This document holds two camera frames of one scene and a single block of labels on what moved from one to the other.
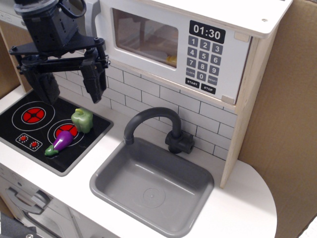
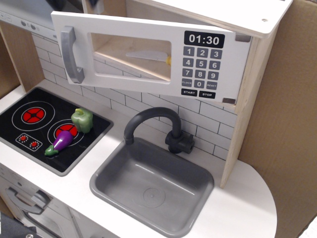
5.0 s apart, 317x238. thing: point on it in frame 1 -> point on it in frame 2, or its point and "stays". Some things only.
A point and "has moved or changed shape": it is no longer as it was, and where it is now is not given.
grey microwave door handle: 92,9 has moved or changed shape
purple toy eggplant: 63,140 stays
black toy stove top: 31,127 stays
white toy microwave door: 177,44 has moved or changed shape
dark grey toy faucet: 177,141 stays
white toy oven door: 34,208 stays
